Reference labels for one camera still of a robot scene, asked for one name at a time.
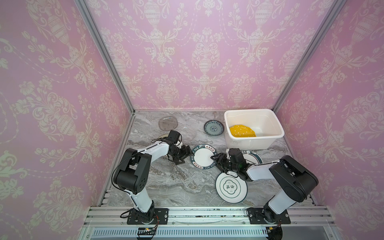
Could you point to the small blue patterned plate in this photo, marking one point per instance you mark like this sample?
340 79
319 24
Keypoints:
214 128

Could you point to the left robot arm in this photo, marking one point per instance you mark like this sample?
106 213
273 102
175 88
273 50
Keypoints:
131 174

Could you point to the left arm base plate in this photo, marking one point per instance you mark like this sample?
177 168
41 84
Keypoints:
154 216

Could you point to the yellow scalloped dotted plate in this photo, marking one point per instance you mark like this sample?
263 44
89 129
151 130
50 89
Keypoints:
241 131

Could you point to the aluminium corner post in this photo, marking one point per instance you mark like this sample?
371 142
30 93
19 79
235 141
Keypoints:
319 35
102 48

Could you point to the left aluminium corner post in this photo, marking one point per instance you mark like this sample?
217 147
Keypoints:
102 48

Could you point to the green rim Hao Wei plate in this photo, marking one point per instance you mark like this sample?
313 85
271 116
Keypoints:
201 157

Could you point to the smoky grey glass plate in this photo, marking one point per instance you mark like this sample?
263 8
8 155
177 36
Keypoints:
168 123

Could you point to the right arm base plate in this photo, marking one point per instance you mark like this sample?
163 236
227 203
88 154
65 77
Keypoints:
260 216

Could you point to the aluminium mounting rail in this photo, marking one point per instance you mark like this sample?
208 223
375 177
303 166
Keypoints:
301 216

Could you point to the white clover emblem plate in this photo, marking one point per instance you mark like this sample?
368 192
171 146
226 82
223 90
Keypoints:
231 189

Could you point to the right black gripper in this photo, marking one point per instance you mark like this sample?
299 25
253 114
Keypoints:
223 161

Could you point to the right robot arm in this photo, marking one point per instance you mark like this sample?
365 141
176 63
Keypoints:
296 181

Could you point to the white plastic bin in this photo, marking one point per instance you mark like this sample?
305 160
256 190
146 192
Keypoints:
263 122

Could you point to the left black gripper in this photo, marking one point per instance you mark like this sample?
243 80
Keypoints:
186 152

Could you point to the right aluminium corner post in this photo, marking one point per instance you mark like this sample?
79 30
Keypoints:
319 35

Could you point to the green red rim plate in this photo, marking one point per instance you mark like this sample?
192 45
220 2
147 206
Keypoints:
251 157

